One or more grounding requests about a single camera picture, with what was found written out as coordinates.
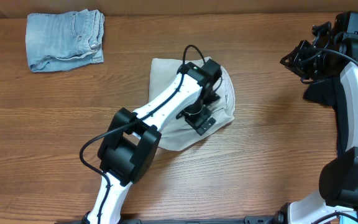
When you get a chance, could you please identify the beige khaki shorts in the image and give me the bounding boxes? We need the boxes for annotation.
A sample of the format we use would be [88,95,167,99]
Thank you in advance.
[149,58,236,151]

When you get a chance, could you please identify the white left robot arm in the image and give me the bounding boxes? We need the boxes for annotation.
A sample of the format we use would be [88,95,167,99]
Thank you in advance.
[81,60,222,223]

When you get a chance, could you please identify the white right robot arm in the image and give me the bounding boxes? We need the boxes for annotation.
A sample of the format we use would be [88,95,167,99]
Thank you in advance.
[272,11,358,223]

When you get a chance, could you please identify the black garment pile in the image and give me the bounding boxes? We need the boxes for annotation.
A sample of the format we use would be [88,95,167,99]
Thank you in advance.
[303,77,358,218]

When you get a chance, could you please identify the light blue cloth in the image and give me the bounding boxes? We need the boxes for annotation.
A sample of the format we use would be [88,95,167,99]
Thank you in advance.
[338,213,358,224]

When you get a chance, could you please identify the folded light blue jeans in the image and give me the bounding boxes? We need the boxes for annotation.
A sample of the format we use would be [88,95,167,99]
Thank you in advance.
[25,9,105,73]

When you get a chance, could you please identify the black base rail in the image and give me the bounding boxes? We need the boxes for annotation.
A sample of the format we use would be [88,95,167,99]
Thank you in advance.
[54,215,288,224]

